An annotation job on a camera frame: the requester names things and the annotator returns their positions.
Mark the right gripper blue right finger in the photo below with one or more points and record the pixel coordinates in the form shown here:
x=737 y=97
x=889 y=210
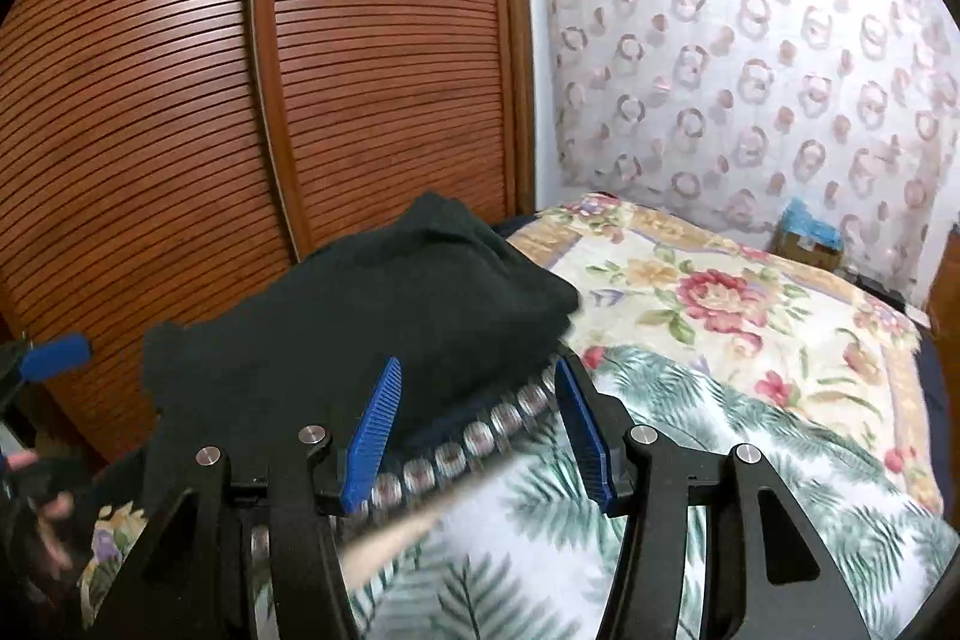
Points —
x=589 y=447

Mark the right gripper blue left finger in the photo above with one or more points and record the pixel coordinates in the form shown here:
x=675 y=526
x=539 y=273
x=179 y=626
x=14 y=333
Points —
x=369 y=441

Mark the black printed t-shirt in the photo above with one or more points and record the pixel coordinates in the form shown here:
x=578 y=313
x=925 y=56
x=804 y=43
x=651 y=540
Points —
x=466 y=315

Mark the person's left hand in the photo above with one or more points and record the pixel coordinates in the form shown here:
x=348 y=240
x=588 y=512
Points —
x=45 y=519

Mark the folded dark patterned garment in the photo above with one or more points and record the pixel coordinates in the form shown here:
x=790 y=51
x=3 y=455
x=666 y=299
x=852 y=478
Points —
x=426 y=458

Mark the palm leaf print blanket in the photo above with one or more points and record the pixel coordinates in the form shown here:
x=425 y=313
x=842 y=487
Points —
x=524 y=553

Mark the floral rose blanket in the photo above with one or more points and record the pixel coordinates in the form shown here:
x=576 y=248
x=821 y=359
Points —
x=795 y=337

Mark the cardboard box with blue item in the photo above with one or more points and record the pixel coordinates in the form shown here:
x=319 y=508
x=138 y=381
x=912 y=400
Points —
x=804 y=239

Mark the navy bed sheet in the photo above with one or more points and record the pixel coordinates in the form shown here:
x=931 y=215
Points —
x=936 y=398

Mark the wooden louvred wardrobe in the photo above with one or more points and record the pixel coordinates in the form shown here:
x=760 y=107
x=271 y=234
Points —
x=163 y=159

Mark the wooden sideboard cabinet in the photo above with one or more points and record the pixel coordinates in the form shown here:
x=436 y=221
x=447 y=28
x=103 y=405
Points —
x=942 y=306

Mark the sheer circle pattern curtain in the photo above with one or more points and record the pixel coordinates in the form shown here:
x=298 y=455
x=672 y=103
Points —
x=726 y=111

